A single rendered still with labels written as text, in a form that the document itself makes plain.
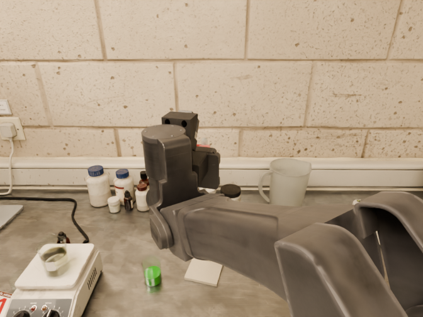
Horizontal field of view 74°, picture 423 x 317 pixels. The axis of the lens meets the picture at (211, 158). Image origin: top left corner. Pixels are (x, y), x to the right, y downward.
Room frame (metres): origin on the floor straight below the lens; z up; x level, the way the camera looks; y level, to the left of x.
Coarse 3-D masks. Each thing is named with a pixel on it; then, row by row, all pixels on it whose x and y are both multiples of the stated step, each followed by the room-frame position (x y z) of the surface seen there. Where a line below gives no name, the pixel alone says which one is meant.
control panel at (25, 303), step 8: (16, 304) 0.37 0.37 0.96; (24, 304) 0.37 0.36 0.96; (32, 304) 0.37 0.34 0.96; (40, 304) 0.37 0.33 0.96; (48, 304) 0.37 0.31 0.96; (56, 304) 0.37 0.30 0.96; (64, 304) 0.37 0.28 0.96; (8, 312) 0.36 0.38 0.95; (16, 312) 0.36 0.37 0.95; (32, 312) 0.36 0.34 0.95; (40, 312) 0.36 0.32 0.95; (64, 312) 0.36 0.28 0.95
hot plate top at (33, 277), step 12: (72, 252) 0.48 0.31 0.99; (84, 252) 0.48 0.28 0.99; (36, 264) 0.45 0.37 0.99; (72, 264) 0.45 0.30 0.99; (84, 264) 0.45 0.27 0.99; (24, 276) 0.41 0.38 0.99; (36, 276) 0.41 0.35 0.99; (72, 276) 0.41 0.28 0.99; (24, 288) 0.39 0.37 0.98; (36, 288) 0.39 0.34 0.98; (48, 288) 0.39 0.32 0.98; (60, 288) 0.39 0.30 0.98
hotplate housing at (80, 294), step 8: (96, 256) 0.49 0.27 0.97; (88, 264) 0.46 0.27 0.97; (96, 264) 0.48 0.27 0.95; (88, 272) 0.44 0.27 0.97; (96, 272) 0.48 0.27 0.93; (80, 280) 0.42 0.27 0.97; (88, 280) 0.44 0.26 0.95; (96, 280) 0.47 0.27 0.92; (72, 288) 0.40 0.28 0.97; (80, 288) 0.40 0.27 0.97; (88, 288) 0.43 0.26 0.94; (16, 296) 0.38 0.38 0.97; (24, 296) 0.38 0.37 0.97; (32, 296) 0.38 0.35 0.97; (40, 296) 0.38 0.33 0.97; (48, 296) 0.38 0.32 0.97; (56, 296) 0.38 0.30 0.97; (64, 296) 0.38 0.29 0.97; (72, 296) 0.38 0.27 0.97; (80, 296) 0.39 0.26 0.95; (88, 296) 0.42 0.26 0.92; (8, 304) 0.37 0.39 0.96; (72, 304) 0.37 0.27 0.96; (80, 304) 0.39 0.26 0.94; (72, 312) 0.36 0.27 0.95; (80, 312) 0.38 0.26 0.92
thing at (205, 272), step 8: (192, 264) 0.52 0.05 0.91; (200, 264) 0.52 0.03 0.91; (208, 264) 0.52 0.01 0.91; (216, 264) 0.52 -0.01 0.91; (192, 272) 0.50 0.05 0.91; (200, 272) 0.50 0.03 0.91; (208, 272) 0.50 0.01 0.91; (216, 272) 0.50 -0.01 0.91; (192, 280) 0.48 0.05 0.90; (200, 280) 0.48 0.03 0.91; (208, 280) 0.48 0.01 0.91; (216, 280) 0.48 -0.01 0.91
